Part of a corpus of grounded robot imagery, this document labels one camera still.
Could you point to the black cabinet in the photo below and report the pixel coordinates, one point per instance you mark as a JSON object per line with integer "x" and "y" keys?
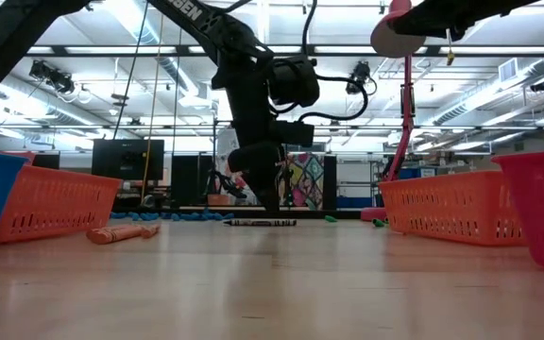
{"x": 192, "y": 181}

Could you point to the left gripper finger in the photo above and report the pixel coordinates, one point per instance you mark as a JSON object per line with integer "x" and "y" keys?
{"x": 269, "y": 179}
{"x": 243, "y": 160}

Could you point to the black ceiling speaker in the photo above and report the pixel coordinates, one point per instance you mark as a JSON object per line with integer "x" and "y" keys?
{"x": 541, "y": 85}

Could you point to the black ceiling camera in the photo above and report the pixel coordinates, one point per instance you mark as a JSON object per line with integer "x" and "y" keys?
{"x": 358, "y": 78}

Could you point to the colourful mural panel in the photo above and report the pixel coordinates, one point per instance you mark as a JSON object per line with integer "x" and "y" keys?
{"x": 305, "y": 179}

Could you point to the black background robot arm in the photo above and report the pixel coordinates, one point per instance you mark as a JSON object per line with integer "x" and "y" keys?
{"x": 222, "y": 181}
{"x": 288, "y": 189}

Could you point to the red desk lamp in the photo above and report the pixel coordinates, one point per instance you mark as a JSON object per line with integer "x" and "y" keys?
{"x": 390, "y": 47}

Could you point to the green pencil eraser cap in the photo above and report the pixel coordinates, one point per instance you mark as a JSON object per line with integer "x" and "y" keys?
{"x": 331, "y": 218}
{"x": 379, "y": 222}

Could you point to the orange plastic basket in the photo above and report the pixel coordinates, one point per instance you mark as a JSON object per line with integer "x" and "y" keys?
{"x": 451, "y": 208}
{"x": 55, "y": 203}

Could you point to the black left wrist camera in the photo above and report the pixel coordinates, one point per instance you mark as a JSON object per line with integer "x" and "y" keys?
{"x": 295, "y": 80}

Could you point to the red plastic basket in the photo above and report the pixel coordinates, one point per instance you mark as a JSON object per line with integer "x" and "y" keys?
{"x": 541, "y": 212}

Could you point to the grey crayon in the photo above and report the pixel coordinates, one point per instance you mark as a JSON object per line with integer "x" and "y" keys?
{"x": 260, "y": 222}

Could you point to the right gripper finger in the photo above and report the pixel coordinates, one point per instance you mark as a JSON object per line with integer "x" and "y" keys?
{"x": 437, "y": 19}

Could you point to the black ceiling camera rig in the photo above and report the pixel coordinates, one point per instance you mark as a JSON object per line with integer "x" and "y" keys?
{"x": 52, "y": 78}

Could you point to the black monitor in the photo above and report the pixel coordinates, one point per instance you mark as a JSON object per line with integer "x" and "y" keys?
{"x": 128, "y": 159}

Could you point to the brown box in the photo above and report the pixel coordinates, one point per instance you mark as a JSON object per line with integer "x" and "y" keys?
{"x": 217, "y": 199}

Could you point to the blue pencil eraser cap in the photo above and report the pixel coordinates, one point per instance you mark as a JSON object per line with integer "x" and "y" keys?
{"x": 134, "y": 216}
{"x": 217, "y": 216}
{"x": 229, "y": 216}
{"x": 175, "y": 217}
{"x": 117, "y": 215}
{"x": 149, "y": 216}

